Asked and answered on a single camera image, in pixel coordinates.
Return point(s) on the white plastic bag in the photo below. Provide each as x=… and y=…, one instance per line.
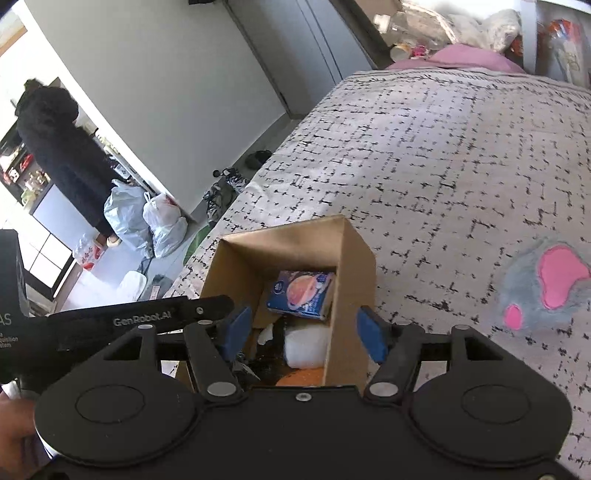
x=164, y=226

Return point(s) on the brown cardboard box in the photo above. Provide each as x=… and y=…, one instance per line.
x=355, y=277

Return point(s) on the pack of water bottles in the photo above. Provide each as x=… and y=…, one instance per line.
x=88, y=251

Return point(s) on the pair of grey sneakers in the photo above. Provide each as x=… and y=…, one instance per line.
x=226, y=194

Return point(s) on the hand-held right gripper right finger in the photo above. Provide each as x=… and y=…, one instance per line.
x=371, y=334

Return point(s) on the grey plastic bag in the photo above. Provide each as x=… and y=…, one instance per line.
x=124, y=217

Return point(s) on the black white patterned blanket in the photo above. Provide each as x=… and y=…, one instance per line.
x=415, y=161

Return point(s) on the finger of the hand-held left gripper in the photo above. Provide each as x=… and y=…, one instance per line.
x=138, y=317

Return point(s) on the white small cup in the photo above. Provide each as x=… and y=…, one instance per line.
x=307, y=346

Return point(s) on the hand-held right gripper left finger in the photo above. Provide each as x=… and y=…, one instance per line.
x=238, y=330

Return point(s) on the person's left hand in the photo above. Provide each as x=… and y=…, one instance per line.
x=14, y=422

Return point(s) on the grey pink plush toy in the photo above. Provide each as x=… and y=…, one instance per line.
x=521, y=286

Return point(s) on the blue tissue packet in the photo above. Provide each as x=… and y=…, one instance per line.
x=300, y=295

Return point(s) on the orange green burger plush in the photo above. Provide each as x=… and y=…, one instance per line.
x=300, y=377

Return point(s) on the printed plastic shopping bag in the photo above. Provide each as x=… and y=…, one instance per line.
x=565, y=46

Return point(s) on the grey door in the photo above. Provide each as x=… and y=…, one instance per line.
x=300, y=46

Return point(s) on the clear plastic bottle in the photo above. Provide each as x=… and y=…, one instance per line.
x=387, y=24

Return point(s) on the green cartoon floor mat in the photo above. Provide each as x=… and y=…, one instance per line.
x=196, y=244

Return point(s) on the dark slippers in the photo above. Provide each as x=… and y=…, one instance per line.
x=257, y=159

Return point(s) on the black cloth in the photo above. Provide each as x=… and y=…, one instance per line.
x=247, y=368

